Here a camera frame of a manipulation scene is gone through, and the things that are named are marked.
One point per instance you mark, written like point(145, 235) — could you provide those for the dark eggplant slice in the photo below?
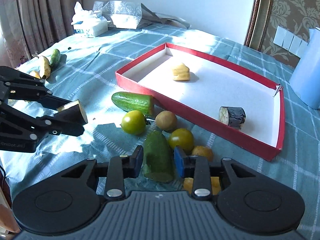
point(232, 116)

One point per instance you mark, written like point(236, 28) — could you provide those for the brown kiwi fruit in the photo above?
point(166, 120)
point(203, 151)

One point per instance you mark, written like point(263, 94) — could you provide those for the white wall switch panel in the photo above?
point(290, 42)

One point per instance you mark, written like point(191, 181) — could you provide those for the ornate wooden wall frame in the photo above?
point(260, 15)

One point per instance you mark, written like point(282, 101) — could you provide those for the large yellow bell pepper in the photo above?
point(188, 185)

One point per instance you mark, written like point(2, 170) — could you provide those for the white tissue pack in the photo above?
point(88, 23)

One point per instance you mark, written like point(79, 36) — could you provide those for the long green cucumber half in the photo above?
point(132, 101)

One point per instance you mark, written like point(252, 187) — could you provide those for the whole small cucumber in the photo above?
point(55, 58)

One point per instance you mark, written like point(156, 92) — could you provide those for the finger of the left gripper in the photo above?
point(20, 126)
point(16, 85)

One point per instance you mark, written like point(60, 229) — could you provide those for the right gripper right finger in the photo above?
point(227, 171)

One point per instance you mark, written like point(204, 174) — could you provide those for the blue electric kettle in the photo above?
point(305, 80)

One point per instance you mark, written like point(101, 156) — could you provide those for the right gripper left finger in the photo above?
point(115, 171)

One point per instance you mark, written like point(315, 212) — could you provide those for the small yellow pepper piece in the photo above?
point(181, 73)

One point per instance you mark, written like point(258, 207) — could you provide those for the yellow banana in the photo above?
point(44, 68)

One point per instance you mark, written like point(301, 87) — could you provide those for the silver patterned gift bag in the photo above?
point(131, 15)

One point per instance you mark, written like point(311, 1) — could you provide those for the brown curtain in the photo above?
point(29, 27)

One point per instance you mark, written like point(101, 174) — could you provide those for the red shallow cardboard tray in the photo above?
point(214, 82)

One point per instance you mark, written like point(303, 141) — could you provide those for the green tomato with stem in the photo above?
point(183, 138)

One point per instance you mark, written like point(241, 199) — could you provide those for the short green cucumber piece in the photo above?
point(157, 160)

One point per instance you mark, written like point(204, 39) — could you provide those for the checked teal tablecloth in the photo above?
point(87, 73)

